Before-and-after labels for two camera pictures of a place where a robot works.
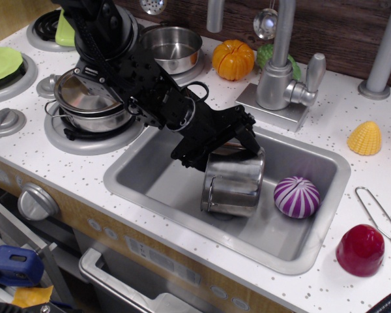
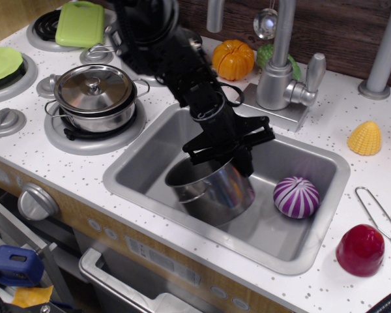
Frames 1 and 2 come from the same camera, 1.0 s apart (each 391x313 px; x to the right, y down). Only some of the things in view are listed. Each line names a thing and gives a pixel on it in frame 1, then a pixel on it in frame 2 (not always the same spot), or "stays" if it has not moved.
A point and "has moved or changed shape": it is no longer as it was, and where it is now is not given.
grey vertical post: (376, 87) stays
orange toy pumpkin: (232, 59) stays
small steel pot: (233, 181) has moved or changed shape
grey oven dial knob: (35, 203) stays
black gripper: (210, 128) to (226, 136)
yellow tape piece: (27, 297) stays
